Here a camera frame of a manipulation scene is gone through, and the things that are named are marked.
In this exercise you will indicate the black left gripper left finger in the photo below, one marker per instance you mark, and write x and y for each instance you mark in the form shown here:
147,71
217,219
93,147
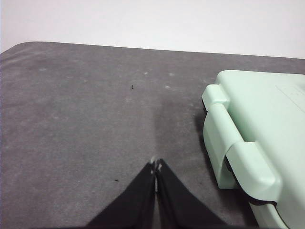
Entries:
133,205

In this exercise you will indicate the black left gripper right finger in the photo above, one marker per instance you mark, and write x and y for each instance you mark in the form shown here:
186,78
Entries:
176,205

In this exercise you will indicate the mint green breakfast machine base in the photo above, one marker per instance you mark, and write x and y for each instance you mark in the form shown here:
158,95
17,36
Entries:
214,143

